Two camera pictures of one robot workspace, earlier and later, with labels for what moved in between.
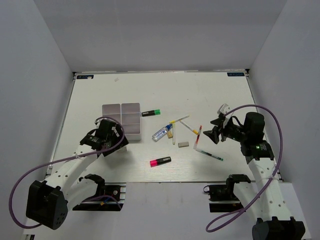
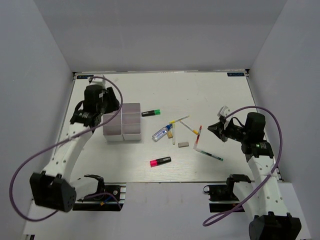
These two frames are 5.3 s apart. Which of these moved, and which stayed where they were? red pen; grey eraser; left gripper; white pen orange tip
Moved: left gripper
Stayed: white pen orange tip; grey eraser; red pen
